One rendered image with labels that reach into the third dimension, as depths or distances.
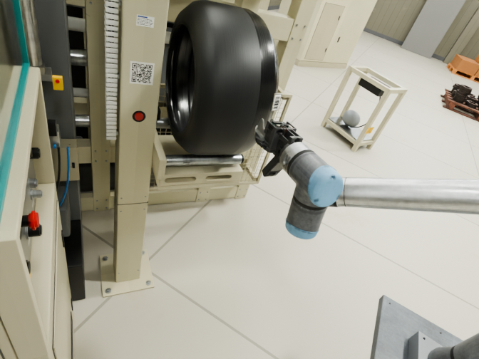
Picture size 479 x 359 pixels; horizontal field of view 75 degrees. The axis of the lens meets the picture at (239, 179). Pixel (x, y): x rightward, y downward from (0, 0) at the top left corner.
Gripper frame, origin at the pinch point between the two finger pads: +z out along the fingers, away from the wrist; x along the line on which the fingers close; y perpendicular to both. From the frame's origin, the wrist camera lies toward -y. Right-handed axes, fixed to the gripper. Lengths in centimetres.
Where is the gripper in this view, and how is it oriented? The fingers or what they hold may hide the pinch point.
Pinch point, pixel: (258, 129)
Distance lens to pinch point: 102.0
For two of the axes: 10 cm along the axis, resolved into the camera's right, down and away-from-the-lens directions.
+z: -3.9, -5.6, 7.3
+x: -9.0, 0.5, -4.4
